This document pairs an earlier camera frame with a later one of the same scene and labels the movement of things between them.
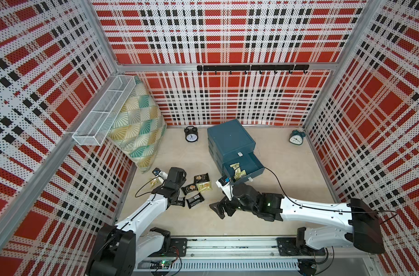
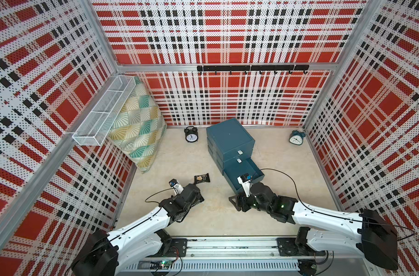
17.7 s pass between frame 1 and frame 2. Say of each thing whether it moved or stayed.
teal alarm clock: stayed
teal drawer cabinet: stayed
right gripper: moved
